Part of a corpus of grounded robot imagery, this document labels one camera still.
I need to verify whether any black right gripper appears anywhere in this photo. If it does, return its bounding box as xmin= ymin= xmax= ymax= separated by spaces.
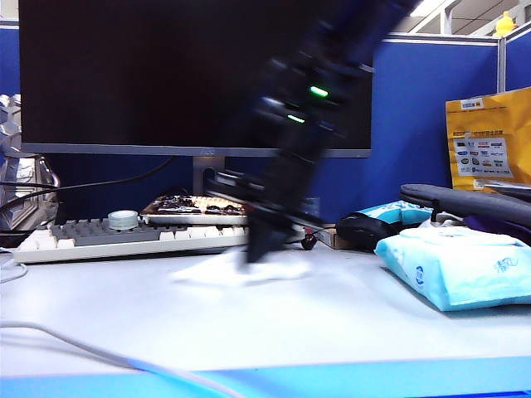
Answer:
xmin=205 ymin=153 xmax=329 ymax=265

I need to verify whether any white wet wipe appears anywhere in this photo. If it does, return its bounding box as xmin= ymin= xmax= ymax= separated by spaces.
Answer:
xmin=172 ymin=248 xmax=312 ymax=287

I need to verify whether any gold foil cherry tray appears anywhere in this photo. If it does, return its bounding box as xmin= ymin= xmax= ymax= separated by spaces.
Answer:
xmin=139 ymin=194 xmax=254 ymax=227

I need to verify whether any light blue wet wipes pack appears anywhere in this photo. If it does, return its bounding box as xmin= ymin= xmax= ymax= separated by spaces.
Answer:
xmin=374 ymin=226 xmax=531 ymax=313

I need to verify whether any small cardboard box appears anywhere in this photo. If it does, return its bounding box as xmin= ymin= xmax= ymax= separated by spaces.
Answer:
xmin=319 ymin=223 xmax=345 ymax=250

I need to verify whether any black computer mouse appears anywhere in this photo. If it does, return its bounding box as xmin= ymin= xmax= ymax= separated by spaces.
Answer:
xmin=334 ymin=211 xmax=402 ymax=252

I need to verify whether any silver monitor stand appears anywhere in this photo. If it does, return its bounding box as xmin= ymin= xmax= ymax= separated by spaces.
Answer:
xmin=192 ymin=155 xmax=227 ymax=196

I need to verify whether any small blue tissue pack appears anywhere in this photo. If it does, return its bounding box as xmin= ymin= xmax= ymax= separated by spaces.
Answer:
xmin=356 ymin=200 xmax=435 ymax=227

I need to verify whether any translucent tape roll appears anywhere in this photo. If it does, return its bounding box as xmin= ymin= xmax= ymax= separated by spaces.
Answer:
xmin=107 ymin=210 xmax=139 ymax=231

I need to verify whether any white and grey keyboard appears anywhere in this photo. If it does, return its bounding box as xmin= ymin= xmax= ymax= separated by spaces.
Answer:
xmin=13 ymin=215 xmax=306 ymax=265

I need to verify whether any grey fabric pouch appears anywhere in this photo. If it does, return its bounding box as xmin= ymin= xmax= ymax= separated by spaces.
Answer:
xmin=400 ymin=183 xmax=531 ymax=229

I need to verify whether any black computer monitor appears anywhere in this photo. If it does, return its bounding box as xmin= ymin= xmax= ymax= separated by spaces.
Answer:
xmin=18 ymin=0 xmax=373 ymax=158

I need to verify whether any purple cloth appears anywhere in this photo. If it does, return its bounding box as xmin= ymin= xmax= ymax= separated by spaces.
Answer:
xmin=464 ymin=213 xmax=531 ymax=245

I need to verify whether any yellow printed bag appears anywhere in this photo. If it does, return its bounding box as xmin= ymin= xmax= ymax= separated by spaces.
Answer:
xmin=446 ymin=86 xmax=531 ymax=194

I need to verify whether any silver robot figurine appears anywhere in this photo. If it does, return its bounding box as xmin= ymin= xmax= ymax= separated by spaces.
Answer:
xmin=0 ymin=93 xmax=61 ymax=233

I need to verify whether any yellow rubber duck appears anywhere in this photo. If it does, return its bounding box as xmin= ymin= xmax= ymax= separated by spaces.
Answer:
xmin=495 ymin=11 xmax=518 ymax=37

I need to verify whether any black cable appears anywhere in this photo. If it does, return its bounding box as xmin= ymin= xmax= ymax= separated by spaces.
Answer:
xmin=0 ymin=156 xmax=175 ymax=216
xmin=0 ymin=181 xmax=59 ymax=190

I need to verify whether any white cable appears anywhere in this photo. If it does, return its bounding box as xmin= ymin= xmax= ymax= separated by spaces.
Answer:
xmin=0 ymin=250 xmax=246 ymax=398

